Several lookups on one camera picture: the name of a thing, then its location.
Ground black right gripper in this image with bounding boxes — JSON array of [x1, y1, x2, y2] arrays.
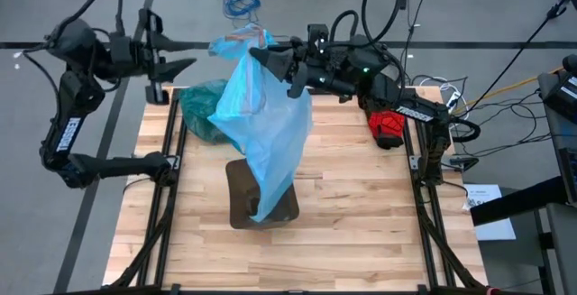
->
[[248, 37, 362, 100]]

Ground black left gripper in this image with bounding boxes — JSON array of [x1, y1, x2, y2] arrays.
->
[[106, 8, 213, 106]]

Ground light blue trash bag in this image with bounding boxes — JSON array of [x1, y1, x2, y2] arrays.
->
[[207, 23, 315, 224]]

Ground teal trash bag blue handles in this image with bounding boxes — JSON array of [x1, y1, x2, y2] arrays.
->
[[179, 78, 236, 146]]

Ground dark green trash bin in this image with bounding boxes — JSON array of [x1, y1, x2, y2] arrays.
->
[[224, 158, 301, 231]]

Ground white power strip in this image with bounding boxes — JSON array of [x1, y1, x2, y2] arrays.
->
[[444, 89, 463, 115]]

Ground white paper sheet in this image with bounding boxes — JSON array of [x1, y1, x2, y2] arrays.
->
[[462, 182, 518, 243]]

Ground black tripod pole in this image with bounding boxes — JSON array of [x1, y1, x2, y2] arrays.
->
[[467, 0, 577, 107]]

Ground black bar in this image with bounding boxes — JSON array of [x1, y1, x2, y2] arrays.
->
[[469, 176, 570, 227]]

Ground grey desk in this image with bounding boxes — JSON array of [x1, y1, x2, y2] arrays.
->
[[535, 53, 577, 295]]

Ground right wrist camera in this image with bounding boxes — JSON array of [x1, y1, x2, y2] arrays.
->
[[307, 23, 331, 56]]

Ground blue coiled cable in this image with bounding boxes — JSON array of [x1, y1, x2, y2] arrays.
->
[[205, 0, 263, 31]]

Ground black aluminium table frame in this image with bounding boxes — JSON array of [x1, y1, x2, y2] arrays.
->
[[107, 86, 488, 295]]

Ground black coiled cable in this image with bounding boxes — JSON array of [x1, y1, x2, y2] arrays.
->
[[447, 115, 482, 144]]

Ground yellow floor cable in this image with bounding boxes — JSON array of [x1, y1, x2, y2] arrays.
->
[[452, 66, 565, 116]]

